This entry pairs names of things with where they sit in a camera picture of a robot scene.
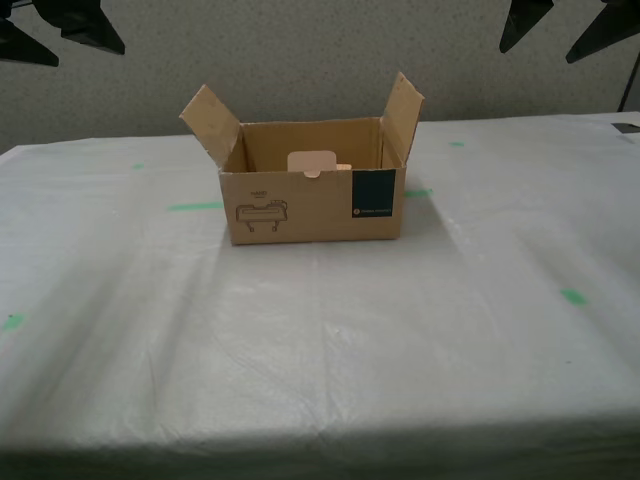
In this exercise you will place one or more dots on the brown cardboard box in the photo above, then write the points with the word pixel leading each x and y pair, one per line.
pixel 310 210

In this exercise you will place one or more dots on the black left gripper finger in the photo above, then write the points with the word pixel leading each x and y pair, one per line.
pixel 90 25
pixel 22 45

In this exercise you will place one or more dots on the dark rectangular table grommet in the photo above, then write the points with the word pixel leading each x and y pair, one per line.
pixel 628 127

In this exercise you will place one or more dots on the dark grey partition panel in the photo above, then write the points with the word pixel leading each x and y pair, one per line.
pixel 631 75

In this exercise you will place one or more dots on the light wooden block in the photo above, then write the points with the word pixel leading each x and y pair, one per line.
pixel 343 166

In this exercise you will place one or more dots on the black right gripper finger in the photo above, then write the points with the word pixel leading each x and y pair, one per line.
pixel 605 32
pixel 520 22

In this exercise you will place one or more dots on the light green tape strip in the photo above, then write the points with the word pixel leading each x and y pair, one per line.
pixel 195 206

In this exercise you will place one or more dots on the grey speckled partition panel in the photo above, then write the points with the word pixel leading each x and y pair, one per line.
pixel 310 65

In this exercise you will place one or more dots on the white plastic table cover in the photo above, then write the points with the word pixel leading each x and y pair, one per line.
pixel 320 325

